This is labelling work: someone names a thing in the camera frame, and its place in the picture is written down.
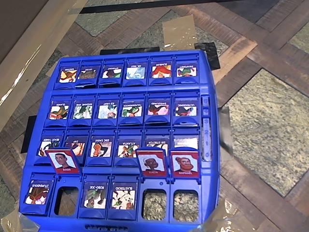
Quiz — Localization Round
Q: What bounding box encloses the blue flip tile Lucia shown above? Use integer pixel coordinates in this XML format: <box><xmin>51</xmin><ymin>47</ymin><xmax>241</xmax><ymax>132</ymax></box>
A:
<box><xmin>135</xmin><ymin>147</ymin><xmax>168</xmax><ymax>178</ymax></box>

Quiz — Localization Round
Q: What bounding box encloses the clear plastic tape piece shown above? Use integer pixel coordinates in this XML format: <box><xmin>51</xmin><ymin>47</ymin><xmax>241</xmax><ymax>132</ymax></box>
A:
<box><xmin>0</xmin><ymin>210</ymin><xmax>41</xmax><ymax>232</ymax></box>
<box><xmin>200</xmin><ymin>199</ymin><xmax>256</xmax><ymax>232</ymax></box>

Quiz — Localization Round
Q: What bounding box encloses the beige packing tape patch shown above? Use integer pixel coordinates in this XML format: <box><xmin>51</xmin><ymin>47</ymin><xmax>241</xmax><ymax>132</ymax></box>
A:
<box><xmin>162</xmin><ymin>14</ymin><xmax>198</xmax><ymax>52</ymax></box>

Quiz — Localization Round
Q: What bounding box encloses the blue flip tile Raphael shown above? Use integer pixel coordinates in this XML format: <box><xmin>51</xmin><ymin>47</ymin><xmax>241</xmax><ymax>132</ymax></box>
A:
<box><xmin>169</xmin><ymin>147</ymin><xmax>201</xmax><ymax>179</ymax></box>

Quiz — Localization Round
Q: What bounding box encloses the blue flip tile Steve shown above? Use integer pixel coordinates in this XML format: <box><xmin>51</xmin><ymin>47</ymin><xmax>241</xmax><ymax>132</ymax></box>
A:
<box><xmin>45</xmin><ymin>147</ymin><xmax>82</xmax><ymax>175</ymax></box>

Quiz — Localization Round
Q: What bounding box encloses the long black tape strip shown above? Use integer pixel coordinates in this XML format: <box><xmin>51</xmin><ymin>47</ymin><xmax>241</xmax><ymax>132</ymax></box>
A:
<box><xmin>79</xmin><ymin>0</ymin><xmax>176</xmax><ymax>15</ymax></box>

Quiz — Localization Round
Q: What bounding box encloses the blue plastic guessing game board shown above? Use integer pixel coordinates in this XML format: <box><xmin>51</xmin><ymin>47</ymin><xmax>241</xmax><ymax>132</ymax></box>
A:
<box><xmin>18</xmin><ymin>49</ymin><xmax>220</xmax><ymax>232</ymax></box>

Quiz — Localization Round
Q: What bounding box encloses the black tape piece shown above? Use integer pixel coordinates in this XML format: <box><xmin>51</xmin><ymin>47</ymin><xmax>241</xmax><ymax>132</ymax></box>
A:
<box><xmin>100</xmin><ymin>46</ymin><xmax>160</xmax><ymax>56</ymax></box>
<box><xmin>20</xmin><ymin>115</ymin><xmax>37</xmax><ymax>154</ymax></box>
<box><xmin>194</xmin><ymin>42</ymin><xmax>222</xmax><ymax>71</ymax></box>
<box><xmin>216</xmin><ymin>105</ymin><xmax>234</xmax><ymax>157</ymax></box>

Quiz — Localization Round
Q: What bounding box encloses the folded cardboard box wall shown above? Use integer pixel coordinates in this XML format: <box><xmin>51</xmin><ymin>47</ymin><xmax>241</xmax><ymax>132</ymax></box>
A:
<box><xmin>0</xmin><ymin>0</ymin><xmax>89</xmax><ymax>132</ymax></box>

